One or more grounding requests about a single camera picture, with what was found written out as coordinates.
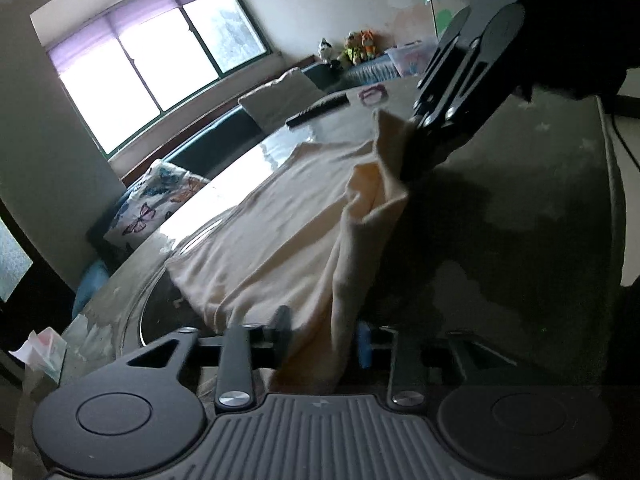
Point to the small pink object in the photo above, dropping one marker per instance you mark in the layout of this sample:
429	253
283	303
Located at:
374	95

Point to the blue pillow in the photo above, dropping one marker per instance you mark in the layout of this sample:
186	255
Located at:
92	282

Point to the dark green sofa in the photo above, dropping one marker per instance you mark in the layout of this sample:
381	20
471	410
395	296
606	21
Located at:
220	135

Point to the white black plush toy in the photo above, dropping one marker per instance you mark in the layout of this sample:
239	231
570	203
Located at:
327	52

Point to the plain white pillow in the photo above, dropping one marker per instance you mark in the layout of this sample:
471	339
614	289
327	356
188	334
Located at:
280	97

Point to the round black hotplate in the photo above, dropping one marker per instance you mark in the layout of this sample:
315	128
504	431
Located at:
160	310

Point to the green yellow plush toy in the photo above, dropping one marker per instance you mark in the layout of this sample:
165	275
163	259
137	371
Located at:
351	50

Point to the white tissue box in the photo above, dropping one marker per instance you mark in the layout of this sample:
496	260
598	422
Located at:
45	347

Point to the dark wooden glass door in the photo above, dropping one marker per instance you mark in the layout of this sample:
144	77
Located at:
12	260

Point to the orange plush toy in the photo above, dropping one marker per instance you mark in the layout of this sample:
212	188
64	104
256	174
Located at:
368	44

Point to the clear plastic storage box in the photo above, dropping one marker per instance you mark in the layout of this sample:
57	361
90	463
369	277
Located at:
407	60

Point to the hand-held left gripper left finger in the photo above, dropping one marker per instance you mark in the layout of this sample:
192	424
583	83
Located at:
237	360

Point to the black remote control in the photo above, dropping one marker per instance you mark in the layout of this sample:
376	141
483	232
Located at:
320	107

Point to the purple roller blind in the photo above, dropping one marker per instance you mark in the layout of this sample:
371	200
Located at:
100	35

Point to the dark cloth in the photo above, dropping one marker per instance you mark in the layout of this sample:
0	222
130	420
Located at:
580	25

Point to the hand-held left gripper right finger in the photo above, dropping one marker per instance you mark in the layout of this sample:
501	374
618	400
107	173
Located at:
364	347

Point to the cream shirt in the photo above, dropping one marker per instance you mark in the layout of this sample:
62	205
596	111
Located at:
280	220

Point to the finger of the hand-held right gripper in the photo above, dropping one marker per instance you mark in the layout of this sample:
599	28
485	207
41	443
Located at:
475	92
440	72

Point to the green framed window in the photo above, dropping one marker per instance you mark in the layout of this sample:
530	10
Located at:
150	70

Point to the butterfly print pillow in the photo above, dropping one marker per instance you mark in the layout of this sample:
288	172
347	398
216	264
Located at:
145	205

